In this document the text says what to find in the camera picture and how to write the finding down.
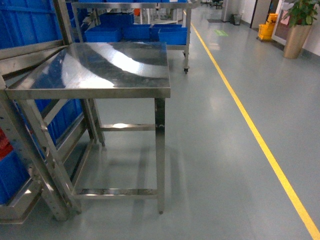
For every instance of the steel trolley rack with bins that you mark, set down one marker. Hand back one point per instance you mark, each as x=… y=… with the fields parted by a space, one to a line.
x=108 y=21

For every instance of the yellow mop bucket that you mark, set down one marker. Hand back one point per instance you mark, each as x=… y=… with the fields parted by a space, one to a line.
x=265 y=31

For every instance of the plant in gold pot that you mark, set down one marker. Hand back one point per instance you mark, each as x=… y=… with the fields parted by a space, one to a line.
x=301 y=17

